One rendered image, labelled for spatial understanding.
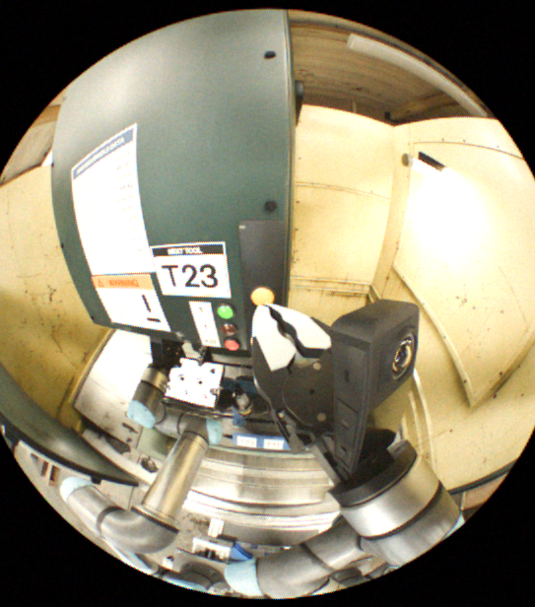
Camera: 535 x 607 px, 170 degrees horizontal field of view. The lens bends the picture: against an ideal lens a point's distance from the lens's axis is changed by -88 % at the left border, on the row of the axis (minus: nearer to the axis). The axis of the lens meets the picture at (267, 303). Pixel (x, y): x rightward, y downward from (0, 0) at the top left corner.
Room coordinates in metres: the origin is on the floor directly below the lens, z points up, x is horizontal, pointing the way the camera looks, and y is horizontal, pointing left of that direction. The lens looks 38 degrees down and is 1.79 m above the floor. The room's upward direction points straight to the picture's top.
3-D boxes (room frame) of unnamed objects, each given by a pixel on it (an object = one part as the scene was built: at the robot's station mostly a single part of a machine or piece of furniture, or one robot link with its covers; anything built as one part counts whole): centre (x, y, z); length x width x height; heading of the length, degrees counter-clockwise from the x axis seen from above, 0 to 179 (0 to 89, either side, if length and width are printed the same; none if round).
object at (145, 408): (0.13, 0.30, 1.36); 0.11 x 0.08 x 0.09; 175
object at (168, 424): (0.13, 0.29, 1.26); 0.11 x 0.08 x 0.11; 85
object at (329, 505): (-0.13, 0.33, 0.65); 2.00 x 0.20 x 0.07; 85
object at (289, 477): (0.00, 0.12, 0.70); 0.90 x 0.30 x 0.16; 85
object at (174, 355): (0.29, 0.29, 1.36); 0.12 x 0.08 x 0.09; 175
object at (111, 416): (0.48, 0.94, 0.75); 0.89 x 0.67 x 0.26; 175
